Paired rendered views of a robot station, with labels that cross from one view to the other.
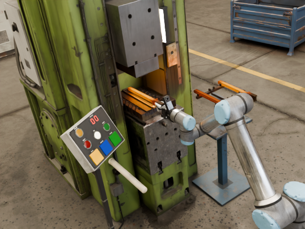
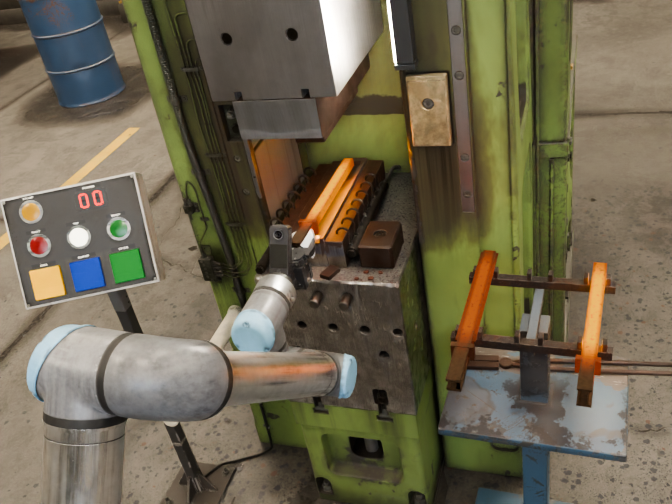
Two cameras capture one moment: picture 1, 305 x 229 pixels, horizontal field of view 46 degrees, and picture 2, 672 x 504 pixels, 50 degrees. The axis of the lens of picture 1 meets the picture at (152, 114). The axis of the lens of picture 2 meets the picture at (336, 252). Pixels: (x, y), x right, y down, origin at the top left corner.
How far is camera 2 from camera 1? 201 cm
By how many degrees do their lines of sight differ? 47
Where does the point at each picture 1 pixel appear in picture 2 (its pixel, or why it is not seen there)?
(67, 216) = not seen: hidden behind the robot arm
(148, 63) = (281, 112)
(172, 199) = (365, 489)
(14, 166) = not seen: hidden behind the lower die
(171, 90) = (431, 219)
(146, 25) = not seen: outside the picture
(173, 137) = (359, 347)
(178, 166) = (382, 425)
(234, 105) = (63, 366)
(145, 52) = (267, 73)
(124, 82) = (376, 141)
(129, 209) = (291, 436)
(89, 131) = (61, 218)
